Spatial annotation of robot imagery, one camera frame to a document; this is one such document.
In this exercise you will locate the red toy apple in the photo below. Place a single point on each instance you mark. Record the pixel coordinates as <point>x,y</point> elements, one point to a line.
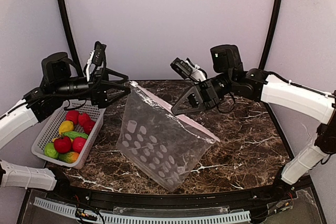
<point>72,116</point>

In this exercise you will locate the black frame post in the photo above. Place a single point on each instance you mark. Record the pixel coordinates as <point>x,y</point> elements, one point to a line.
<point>69,37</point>
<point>270,33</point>

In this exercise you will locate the black front rail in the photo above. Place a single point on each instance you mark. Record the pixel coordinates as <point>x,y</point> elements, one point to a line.
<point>104,187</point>

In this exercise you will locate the red toy tomato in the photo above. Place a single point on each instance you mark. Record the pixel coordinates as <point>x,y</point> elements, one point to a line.
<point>63,144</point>

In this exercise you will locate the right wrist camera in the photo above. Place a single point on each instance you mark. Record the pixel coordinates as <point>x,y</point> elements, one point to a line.
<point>187,70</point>

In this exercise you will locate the yellow toy lemon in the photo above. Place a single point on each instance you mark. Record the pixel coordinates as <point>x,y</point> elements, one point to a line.
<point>66,126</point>

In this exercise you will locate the red toy fruit right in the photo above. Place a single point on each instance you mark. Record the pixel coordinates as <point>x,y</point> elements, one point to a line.
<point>88,126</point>

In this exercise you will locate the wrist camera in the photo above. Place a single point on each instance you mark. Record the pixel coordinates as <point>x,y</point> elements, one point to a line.
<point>95,60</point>
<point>187,70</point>

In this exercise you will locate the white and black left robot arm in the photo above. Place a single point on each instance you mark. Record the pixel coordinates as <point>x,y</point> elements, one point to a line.
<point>57,86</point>

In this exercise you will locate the white slotted cable duct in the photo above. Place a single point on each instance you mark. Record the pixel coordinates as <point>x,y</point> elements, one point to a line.
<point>124,215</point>

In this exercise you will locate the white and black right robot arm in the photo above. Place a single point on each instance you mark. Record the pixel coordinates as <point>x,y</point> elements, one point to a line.
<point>267,87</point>

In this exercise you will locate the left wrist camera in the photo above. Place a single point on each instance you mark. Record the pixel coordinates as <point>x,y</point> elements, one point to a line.
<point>95,60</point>

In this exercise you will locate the white plastic basket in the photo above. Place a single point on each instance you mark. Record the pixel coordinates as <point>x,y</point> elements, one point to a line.
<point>50,131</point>

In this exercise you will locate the green orange toy mango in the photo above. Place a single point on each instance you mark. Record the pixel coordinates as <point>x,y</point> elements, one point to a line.
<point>69,157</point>

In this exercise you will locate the black right frame post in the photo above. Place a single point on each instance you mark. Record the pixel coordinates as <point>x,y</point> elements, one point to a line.
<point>270,33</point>

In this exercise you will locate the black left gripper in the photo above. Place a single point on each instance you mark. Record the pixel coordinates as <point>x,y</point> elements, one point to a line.
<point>99,89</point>

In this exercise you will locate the red toy fruit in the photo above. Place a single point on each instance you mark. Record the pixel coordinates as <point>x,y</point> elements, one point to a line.
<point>88,126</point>
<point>78,144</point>

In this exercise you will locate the black left frame post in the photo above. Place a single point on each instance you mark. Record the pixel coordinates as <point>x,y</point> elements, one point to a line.
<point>69,37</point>

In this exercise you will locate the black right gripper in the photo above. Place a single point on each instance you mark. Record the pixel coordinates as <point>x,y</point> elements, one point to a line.
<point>205,95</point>

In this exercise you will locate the clear zip top bag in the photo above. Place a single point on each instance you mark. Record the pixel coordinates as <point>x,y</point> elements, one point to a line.
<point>165,147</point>

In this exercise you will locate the red toy fruit front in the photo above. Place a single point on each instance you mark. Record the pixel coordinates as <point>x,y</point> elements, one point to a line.
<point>78,144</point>

